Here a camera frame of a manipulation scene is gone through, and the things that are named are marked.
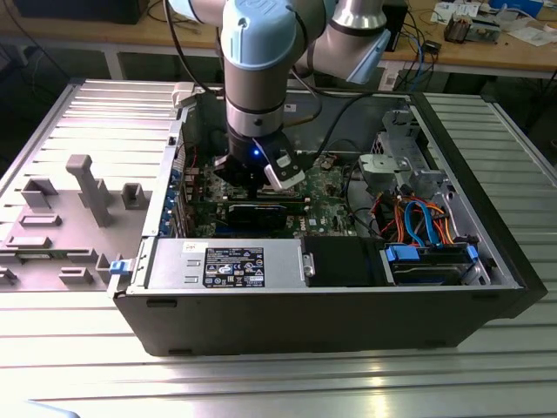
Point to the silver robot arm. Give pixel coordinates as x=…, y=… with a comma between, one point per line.
x=261, y=87

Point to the black graphics card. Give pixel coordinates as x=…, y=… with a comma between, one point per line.
x=257, y=215

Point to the white sticker label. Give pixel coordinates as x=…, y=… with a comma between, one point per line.
x=292, y=108

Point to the green motherboard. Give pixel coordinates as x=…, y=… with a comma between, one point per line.
x=322, y=204

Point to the silver power supply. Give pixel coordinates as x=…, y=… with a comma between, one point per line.
x=174, y=261

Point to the metal disk bay cage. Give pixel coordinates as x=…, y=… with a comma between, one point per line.
x=383, y=167

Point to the blue case latch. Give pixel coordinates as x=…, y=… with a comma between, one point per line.
x=119, y=267

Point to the black PC case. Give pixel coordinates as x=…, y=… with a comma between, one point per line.
x=304, y=322

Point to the blue disk carrier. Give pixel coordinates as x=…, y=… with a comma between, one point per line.
x=402, y=254

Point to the grey parts rack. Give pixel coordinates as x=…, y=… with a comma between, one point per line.
x=65, y=226

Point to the hard disk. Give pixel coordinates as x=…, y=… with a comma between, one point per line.
x=426, y=272

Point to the black box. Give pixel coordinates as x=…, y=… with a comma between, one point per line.
x=399, y=22

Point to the black monitor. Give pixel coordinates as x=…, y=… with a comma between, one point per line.
x=78, y=11

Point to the black power adapter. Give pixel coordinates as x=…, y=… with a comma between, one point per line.
x=433, y=46

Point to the brown metal device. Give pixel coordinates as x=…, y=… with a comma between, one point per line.
x=456, y=28

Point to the white printed paper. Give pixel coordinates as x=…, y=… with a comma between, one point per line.
x=448, y=11

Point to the wooden workbench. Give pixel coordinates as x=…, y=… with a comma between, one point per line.
x=478, y=56

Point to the grey box device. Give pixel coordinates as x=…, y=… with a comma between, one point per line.
x=483, y=30

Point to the white paper sheet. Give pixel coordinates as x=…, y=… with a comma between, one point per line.
x=535, y=37

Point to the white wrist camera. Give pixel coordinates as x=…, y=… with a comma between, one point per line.
x=285, y=174

